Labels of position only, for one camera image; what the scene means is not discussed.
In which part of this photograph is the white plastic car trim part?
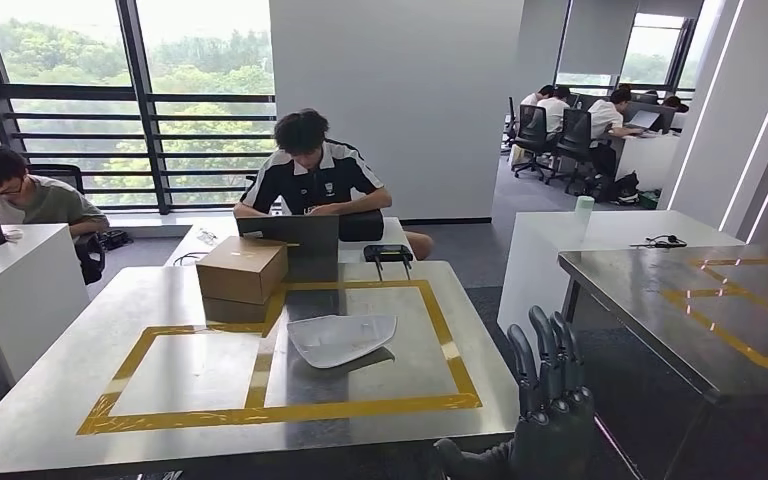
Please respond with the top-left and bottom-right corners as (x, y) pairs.
(286, 313), (399, 370)

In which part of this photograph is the white desk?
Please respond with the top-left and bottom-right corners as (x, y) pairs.
(0, 223), (90, 389)
(612, 129), (680, 193)
(163, 215), (415, 268)

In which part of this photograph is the white table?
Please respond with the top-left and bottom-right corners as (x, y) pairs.
(497, 210), (746, 346)

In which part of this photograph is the black window railing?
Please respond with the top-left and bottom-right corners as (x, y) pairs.
(0, 82), (278, 213)

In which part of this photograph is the black bag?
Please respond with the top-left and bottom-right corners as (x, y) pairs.
(99, 228), (135, 252)

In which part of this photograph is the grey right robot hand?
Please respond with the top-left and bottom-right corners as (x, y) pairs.
(433, 304), (597, 480)

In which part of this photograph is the black headset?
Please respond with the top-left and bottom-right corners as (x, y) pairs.
(629, 234), (688, 250)

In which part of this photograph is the steel table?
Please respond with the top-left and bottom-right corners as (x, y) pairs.
(558, 243), (768, 480)

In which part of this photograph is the pale green cup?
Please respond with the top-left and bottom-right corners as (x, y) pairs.
(574, 195), (596, 240)

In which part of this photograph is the black handheld controller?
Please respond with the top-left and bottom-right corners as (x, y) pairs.
(362, 243), (416, 281)

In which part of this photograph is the black pouch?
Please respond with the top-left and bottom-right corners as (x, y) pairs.
(338, 209), (385, 243)

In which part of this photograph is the black office chair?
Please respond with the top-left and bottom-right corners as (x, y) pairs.
(513, 104), (551, 181)
(503, 95), (518, 150)
(549, 107), (594, 193)
(29, 163), (107, 286)

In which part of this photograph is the grey laptop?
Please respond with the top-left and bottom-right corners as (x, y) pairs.
(236, 215), (340, 283)

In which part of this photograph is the steel workbench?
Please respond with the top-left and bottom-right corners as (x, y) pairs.
(0, 260), (521, 480)

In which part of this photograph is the cardboard box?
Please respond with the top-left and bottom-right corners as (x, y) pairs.
(195, 236), (289, 306)
(201, 296), (273, 326)

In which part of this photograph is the person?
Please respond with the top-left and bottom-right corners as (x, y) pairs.
(232, 107), (435, 261)
(0, 144), (110, 240)
(660, 95), (690, 130)
(585, 87), (644, 177)
(519, 84), (556, 107)
(536, 86), (572, 134)

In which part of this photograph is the black backpack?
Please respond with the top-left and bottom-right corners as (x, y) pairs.
(589, 170), (642, 205)

